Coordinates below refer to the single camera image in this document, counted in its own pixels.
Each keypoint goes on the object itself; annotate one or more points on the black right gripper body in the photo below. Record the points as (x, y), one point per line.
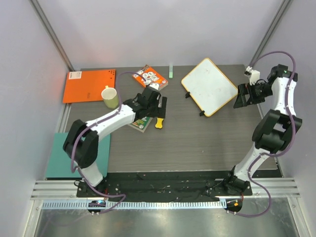
(246, 93)

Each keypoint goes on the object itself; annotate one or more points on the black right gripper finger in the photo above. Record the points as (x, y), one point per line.
(243, 90)
(241, 101)

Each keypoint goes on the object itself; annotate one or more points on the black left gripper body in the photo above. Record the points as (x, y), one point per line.
(152, 108)

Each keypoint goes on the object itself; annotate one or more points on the yellow bone-shaped eraser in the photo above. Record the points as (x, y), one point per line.
(159, 123)

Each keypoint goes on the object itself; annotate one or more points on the yellow framed whiteboard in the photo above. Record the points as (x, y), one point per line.
(210, 88)

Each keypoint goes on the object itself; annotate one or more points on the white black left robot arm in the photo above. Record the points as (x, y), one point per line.
(82, 142)

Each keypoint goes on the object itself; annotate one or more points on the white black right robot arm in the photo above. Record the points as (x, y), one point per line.
(274, 132)

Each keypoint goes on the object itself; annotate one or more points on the green paperback book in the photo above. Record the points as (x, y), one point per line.
(141, 124)

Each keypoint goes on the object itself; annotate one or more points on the orange paperback book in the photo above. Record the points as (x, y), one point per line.
(148, 75)

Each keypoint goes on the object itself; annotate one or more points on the cream paper cup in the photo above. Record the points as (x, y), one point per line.
(110, 97)

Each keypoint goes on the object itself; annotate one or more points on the green marker pen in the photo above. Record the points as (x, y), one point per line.
(170, 75)

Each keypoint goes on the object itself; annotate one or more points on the teal board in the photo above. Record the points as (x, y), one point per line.
(59, 162)

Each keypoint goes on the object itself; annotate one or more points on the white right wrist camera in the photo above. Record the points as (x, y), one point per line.
(252, 74)

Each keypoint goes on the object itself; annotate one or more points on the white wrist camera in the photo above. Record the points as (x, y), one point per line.
(252, 74)
(154, 86)

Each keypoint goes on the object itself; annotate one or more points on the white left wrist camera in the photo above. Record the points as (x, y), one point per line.
(154, 86)

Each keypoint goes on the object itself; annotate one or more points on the wire whiteboard stand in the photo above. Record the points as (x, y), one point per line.
(188, 95)

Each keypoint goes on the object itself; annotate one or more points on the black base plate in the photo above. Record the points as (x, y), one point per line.
(188, 186)

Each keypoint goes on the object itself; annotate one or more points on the aluminium frame rail right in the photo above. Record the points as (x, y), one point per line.
(280, 13)

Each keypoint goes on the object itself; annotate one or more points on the aluminium frame rail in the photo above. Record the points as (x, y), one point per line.
(280, 13)
(50, 31)

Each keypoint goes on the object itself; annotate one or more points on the slotted cable duct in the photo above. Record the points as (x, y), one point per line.
(98, 204)

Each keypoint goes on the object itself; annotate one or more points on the aluminium frame rail left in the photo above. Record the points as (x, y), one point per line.
(50, 31)

